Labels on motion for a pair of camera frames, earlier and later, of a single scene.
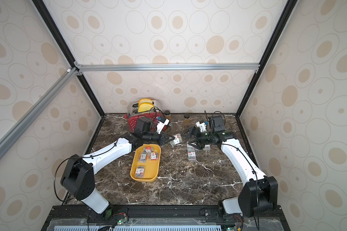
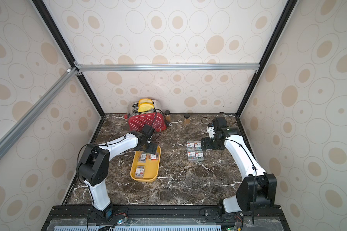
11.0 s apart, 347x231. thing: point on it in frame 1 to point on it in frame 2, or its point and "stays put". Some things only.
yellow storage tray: x=146 y=164 stays put
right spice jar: x=187 y=122 stays put
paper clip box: x=192 y=156 stays put
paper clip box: x=178 y=139 to x=199 y=155
